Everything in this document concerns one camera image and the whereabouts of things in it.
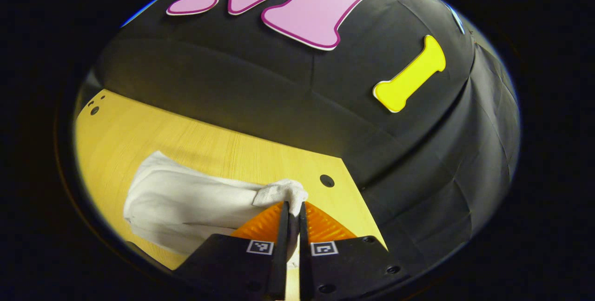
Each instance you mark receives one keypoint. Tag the white jeans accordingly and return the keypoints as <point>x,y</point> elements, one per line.
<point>186,203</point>

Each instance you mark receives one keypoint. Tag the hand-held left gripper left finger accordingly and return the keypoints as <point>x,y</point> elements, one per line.
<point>281,245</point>

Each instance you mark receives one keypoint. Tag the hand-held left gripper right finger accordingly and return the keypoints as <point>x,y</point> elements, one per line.
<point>303,245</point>

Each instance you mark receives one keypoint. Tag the black backdrop cloth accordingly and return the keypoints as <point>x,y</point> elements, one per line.
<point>279,96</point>

